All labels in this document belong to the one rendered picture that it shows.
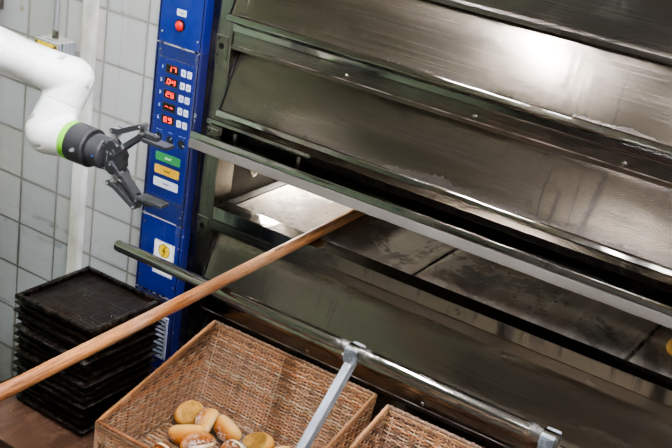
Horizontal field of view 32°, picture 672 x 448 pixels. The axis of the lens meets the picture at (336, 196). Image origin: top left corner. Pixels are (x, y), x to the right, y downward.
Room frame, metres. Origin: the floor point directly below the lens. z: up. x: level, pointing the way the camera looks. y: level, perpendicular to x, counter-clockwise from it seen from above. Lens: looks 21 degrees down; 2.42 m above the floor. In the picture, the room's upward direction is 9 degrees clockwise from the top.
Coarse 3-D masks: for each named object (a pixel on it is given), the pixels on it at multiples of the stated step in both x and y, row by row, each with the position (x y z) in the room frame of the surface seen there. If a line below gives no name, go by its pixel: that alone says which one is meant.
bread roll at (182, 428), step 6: (174, 426) 2.68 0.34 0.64; (180, 426) 2.68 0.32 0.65; (186, 426) 2.68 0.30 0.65; (192, 426) 2.68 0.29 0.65; (198, 426) 2.69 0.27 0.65; (168, 432) 2.68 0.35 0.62; (174, 432) 2.66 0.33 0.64; (180, 432) 2.66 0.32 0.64; (186, 432) 2.66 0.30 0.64; (192, 432) 2.67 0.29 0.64; (174, 438) 2.66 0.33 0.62; (180, 438) 2.66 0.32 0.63
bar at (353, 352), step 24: (120, 240) 2.67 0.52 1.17; (168, 264) 2.57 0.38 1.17; (264, 312) 2.42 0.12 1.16; (312, 336) 2.35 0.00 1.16; (336, 336) 2.33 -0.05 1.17; (360, 360) 2.29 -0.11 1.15; (384, 360) 2.26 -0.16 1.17; (336, 384) 2.25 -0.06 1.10; (432, 384) 2.19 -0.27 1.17; (480, 408) 2.13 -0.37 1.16; (312, 432) 2.18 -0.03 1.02; (528, 432) 2.08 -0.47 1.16; (552, 432) 2.06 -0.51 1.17
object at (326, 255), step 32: (256, 224) 2.89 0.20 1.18; (320, 256) 2.79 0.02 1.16; (352, 256) 2.77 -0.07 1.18; (384, 288) 2.69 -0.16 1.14; (416, 288) 2.64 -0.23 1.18; (480, 320) 2.55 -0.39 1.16; (512, 320) 2.54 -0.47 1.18; (544, 352) 2.46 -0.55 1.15; (576, 352) 2.43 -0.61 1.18; (640, 384) 2.34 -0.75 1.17
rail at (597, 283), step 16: (224, 144) 2.79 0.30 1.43; (256, 160) 2.73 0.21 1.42; (272, 160) 2.71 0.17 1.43; (304, 176) 2.66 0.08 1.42; (320, 176) 2.65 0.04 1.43; (352, 192) 2.59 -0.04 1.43; (384, 208) 2.54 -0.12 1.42; (400, 208) 2.52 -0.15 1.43; (432, 224) 2.48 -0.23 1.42; (448, 224) 2.47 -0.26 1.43; (480, 240) 2.42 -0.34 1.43; (512, 256) 2.38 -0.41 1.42; (528, 256) 2.36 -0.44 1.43; (560, 272) 2.32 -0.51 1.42; (576, 272) 2.30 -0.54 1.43; (608, 288) 2.26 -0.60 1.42; (624, 288) 2.26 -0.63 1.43; (640, 304) 2.23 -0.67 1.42; (656, 304) 2.21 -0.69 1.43
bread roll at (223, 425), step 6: (216, 420) 2.75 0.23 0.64; (222, 420) 2.74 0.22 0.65; (228, 420) 2.74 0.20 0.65; (216, 426) 2.73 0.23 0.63; (222, 426) 2.72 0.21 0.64; (228, 426) 2.72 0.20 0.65; (234, 426) 2.72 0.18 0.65; (216, 432) 2.73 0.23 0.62; (222, 432) 2.71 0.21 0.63; (228, 432) 2.71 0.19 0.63; (234, 432) 2.71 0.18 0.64; (240, 432) 2.72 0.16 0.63; (222, 438) 2.71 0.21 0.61; (228, 438) 2.70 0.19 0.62; (234, 438) 2.70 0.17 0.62
